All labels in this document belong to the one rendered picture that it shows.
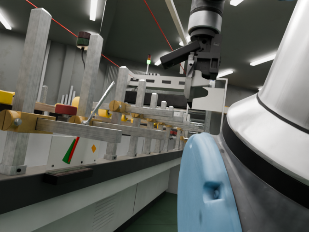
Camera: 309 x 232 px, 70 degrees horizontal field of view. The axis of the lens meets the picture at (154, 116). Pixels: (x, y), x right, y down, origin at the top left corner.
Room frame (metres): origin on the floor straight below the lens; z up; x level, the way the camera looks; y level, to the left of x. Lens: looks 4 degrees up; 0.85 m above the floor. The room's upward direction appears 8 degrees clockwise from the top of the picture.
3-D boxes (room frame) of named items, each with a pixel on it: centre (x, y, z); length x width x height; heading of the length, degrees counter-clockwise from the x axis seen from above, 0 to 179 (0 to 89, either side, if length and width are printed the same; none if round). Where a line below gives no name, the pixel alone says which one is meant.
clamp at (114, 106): (1.06, 0.17, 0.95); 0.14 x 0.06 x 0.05; 162
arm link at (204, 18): (0.60, -0.10, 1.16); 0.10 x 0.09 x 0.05; 167
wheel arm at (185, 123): (1.55, 0.00, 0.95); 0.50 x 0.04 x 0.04; 72
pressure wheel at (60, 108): (0.87, 0.35, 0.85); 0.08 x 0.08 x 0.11
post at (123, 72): (1.04, 0.18, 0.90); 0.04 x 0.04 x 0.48; 72
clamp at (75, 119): (0.82, 0.25, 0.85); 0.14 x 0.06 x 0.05; 162
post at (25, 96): (0.56, 0.33, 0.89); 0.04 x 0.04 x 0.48; 72
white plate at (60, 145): (0.76, 0.24, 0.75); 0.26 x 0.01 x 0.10; 162
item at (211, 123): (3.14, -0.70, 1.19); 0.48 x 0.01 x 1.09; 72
